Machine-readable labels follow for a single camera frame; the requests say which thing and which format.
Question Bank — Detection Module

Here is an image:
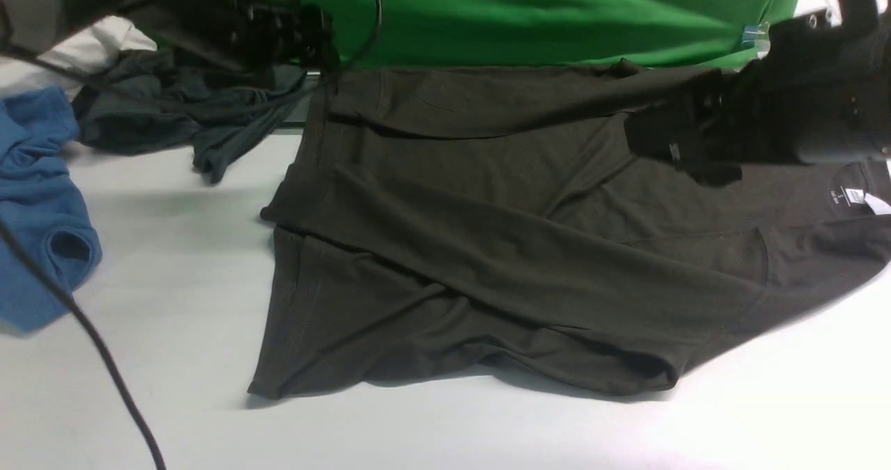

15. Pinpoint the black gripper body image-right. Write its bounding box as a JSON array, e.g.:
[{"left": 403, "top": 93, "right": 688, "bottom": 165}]
[{"left": 624, "top": 66, "right": 801, "bottom": 187}]

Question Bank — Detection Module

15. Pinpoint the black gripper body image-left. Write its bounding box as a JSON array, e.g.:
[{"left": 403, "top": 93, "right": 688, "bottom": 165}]
[{"left": 211, "top": 0, "right": 340, "bottom": 73}]

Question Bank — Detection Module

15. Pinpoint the dark gray long-sleeve top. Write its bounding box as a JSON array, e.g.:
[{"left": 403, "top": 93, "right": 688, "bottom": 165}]
[{"left": 249, "top": 61, "right": 889, "bottom": 400}]

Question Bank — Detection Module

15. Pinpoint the blue binder clip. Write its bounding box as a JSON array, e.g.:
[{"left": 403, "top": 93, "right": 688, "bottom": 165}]
[{"left": 741, "top": 23, "right": 770, "bottom": 50}]

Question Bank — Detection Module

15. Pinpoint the green backdrop cloth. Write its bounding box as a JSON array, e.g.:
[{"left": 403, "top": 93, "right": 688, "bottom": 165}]
[{"left": 237, "top": 0, "right": 807, "bottom": 69}]

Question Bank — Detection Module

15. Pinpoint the dark teal crumpled garment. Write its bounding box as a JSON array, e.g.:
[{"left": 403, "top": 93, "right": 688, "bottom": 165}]
[{"left": 72, "top": 50, "right": 314, "bottom": 184}]

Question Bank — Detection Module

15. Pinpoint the white crumpled garment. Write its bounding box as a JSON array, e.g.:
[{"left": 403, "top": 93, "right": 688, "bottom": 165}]
[{"left": 1, "top": 17, "right": 158, "bottom": 101}]

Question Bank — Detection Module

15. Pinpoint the blue t-shirt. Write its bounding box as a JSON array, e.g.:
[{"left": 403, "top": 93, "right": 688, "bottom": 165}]
[{"left": 1, "top": 86, "right": 102, "bottom": 293}]

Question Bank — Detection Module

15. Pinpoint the black cable image-left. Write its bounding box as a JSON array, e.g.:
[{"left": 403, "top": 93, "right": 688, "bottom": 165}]
[{"left": 1, "top": 223, "right": 168, "bottom": 469}]

